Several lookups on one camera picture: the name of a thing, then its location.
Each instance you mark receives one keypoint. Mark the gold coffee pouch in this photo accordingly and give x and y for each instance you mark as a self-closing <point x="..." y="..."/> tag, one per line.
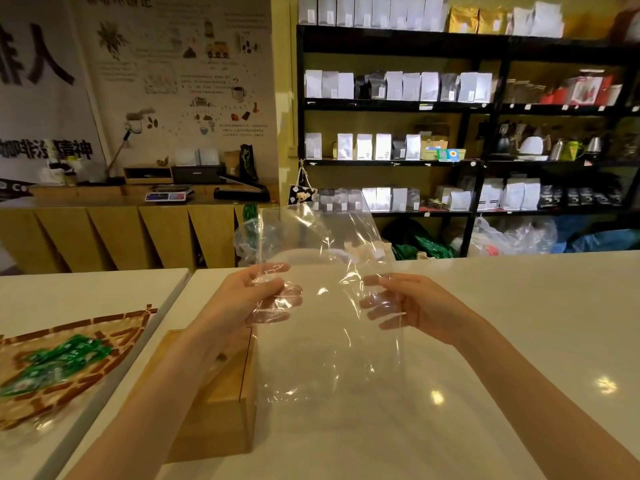
<point x="462" y="19"/>
<point x="492" y="20"/>

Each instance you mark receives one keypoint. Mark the desk lamp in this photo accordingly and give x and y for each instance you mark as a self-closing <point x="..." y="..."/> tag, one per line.
<point x="131" y="127"/>

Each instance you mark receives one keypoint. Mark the person's left hand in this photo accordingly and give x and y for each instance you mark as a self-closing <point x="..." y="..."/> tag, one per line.
<point x="235" y="304"/>

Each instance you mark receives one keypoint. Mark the woven bamboo tray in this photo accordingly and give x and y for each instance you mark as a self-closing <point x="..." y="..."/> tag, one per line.
<point x="75" y="389"/>

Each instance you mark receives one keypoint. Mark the black metal shelf unit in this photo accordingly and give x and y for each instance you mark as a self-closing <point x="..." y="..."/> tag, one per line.
<point x="487" y="54"/>

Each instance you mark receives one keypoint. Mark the white kettle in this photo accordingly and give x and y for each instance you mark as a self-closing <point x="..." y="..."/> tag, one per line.
<point x="531" y="146"/>

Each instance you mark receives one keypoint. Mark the person's left middle finger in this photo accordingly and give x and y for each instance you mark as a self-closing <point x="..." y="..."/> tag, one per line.
<point x="285" y="303"/>

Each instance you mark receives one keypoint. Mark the row of white and black pouches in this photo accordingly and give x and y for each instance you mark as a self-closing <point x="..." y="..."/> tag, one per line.
<point x="400" y="85"/>

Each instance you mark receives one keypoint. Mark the person's right hand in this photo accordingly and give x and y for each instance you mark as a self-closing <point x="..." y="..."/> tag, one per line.
<point x="430" y="307"/>

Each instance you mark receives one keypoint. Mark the black printer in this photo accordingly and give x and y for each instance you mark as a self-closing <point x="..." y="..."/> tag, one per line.
<point x="197" y="173"/>

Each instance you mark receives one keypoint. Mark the person's right forearm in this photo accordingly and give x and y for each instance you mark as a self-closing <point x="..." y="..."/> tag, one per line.
<point x="540" y="399"/>

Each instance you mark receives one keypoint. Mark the row of small white pouches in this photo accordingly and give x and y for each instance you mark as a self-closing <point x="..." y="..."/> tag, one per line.
<point x="362" y="146"/>

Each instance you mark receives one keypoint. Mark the row of tall white pouches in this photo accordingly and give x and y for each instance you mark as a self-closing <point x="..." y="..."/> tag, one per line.
<point x="370" y="9"/>

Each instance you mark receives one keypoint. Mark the blue plastic bag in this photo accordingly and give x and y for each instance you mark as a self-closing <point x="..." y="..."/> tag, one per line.
<point x="605" y="242"/>

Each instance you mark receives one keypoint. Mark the pile of green packets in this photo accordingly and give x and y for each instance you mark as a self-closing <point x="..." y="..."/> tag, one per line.
<point x="55" y="362"/>

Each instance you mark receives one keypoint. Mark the red and white boxes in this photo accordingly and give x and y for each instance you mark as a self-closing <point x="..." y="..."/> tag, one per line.
<point x="582" y="89"/>

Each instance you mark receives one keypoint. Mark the green pitcher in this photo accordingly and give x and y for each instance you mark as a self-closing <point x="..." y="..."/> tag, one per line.
<point x="571" y="150"/>

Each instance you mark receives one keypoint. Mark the colourful small boxes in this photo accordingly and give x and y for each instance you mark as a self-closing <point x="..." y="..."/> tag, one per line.
<point x="440" y="149"/>

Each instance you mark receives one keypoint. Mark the person's left forearm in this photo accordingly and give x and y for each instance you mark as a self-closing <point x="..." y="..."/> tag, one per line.
<point x="150" y="399"/>

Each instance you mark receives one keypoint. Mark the person's right middle finger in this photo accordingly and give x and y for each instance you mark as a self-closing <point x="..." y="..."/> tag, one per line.
<point x="385" y="313"/>

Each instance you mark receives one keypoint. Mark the black heat sealer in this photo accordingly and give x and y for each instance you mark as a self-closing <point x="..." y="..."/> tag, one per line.
<point x="242" y="192"/>

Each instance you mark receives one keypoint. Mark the person's left thumb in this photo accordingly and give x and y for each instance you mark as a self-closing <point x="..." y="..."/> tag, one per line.
<point x="267" y="269"/>

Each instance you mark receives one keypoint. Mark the group of large white pouches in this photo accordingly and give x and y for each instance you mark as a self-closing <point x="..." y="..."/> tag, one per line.
<point x="515" y="194"/>

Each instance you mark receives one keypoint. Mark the white illustrated wall poster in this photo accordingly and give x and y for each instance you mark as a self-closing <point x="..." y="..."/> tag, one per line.
<point x="165" y="69"/>

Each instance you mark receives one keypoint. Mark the white paper bags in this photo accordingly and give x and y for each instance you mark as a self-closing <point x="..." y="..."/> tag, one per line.
<point x="197" y="156"/>

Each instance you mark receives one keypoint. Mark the digital scale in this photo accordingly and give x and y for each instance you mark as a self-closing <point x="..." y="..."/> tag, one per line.
<point x="169" y="194"/>

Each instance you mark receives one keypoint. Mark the white banner with black characters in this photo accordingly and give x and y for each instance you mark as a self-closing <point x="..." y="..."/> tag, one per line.
<point x="40" y="94"/>

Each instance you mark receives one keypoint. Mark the row of grey and white pouches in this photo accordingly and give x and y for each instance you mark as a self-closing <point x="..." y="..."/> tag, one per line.
<point x="395" y="198"/>

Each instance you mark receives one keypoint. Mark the silver kettle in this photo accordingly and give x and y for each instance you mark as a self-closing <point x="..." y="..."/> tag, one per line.
<point x="594" y="144"/>

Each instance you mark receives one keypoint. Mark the white crumpled pouches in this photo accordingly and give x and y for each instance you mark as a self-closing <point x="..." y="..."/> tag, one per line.
<point x="537" y="19"/>

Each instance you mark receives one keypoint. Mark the wooden counter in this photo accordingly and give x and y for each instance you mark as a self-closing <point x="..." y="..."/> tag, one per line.
<point x="115" y="234"/>

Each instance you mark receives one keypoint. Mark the silver pitcher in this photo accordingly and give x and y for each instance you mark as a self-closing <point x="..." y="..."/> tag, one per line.
<point x="556" y="149"/>

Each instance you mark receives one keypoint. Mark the wooden box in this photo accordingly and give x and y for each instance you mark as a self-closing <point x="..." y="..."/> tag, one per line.
<point x="220" y="414"/>

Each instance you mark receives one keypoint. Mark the black kettle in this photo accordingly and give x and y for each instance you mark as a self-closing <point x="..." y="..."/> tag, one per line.
<point x="504" y="139"/>

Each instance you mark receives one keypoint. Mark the person's right thumb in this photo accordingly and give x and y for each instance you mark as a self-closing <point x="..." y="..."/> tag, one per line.
<point x="382" y="279"/>

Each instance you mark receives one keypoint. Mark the row of small black pouches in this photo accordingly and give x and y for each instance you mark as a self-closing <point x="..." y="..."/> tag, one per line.
<point x="582" y="196"/>

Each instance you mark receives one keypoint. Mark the wooden desk organiser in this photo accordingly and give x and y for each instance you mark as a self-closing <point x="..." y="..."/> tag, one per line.
<point x="148" y="173"/>

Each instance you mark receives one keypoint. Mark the black standing pouch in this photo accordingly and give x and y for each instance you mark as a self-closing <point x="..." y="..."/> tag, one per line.
<point x="248" y="162"/>

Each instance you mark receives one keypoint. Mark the clear plastic bag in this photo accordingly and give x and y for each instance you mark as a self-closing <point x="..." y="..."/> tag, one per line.
<point x="325" y="274"/>

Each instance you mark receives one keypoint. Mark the green plastic bag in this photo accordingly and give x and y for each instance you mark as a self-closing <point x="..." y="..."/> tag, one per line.
<point x="425" y="242"/>

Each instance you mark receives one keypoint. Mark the crumpled clear plastic bags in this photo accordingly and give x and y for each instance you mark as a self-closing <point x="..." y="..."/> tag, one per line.
<point x="515" y="237"/>

